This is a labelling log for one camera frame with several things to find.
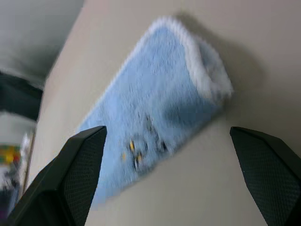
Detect colourful cluttered items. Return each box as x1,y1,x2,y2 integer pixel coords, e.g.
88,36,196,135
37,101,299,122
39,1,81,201
0,131,36,219

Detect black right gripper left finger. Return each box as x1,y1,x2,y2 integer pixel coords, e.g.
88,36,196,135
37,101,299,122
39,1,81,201
7,125,108,226

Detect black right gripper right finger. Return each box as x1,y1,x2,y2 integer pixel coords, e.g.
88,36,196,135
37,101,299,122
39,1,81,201
229,126,301,226

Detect light blue towel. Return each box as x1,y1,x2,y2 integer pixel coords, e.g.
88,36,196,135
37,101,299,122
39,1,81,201
75,16,234,211

